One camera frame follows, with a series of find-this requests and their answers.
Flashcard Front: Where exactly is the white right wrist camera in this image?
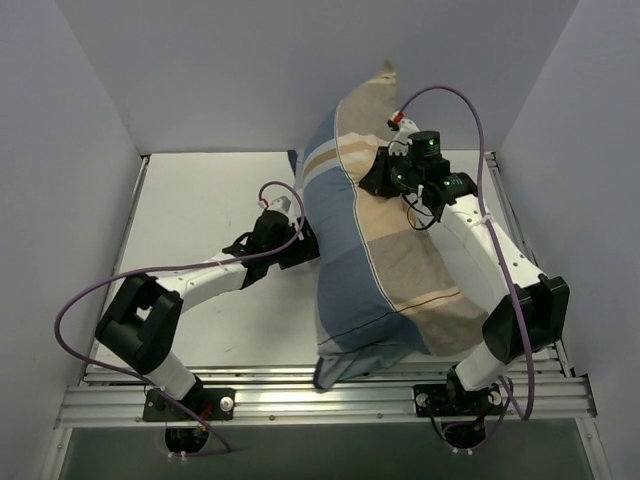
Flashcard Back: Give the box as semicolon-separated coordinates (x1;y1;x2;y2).
387;111;419;138

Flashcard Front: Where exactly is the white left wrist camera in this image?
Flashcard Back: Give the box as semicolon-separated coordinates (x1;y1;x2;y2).
267;195;292;217

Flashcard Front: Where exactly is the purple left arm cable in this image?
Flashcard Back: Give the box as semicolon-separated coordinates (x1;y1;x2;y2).
53;182;317;457

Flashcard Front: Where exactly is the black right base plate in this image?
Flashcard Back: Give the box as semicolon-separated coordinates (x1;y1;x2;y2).
412;383;504;417

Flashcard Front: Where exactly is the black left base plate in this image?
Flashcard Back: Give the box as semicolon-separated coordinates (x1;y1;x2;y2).
142;386;235;422

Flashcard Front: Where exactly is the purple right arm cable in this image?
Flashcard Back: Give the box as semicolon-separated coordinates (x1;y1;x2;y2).
398;85;534;449

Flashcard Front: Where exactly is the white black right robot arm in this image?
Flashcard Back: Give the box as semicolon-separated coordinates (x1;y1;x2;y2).
360;128;569;413

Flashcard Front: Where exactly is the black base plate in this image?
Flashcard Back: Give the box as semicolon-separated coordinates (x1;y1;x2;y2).
142;386;235;422
412;383;504;417

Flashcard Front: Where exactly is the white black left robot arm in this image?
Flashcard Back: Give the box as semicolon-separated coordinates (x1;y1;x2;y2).
96;209;319;419

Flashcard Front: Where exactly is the aluminium table edge rail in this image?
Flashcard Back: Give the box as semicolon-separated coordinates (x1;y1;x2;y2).
111;155;150;274

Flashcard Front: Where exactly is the aluminium right side rail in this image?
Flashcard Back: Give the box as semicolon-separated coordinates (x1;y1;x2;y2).
485;152;576;377

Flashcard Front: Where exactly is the aluminium front frame rail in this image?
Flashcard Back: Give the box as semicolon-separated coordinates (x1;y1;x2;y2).
56;361;596;428

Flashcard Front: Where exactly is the blue beige striped pillowcase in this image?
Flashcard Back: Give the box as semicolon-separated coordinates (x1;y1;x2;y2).
295;63;487;391

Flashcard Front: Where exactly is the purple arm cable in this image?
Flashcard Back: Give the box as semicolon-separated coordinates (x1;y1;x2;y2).
53;182;317;457
398;85;534;449

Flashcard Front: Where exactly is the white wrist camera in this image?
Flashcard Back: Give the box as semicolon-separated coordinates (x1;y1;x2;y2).
267;195;292;217
387;111;419;138

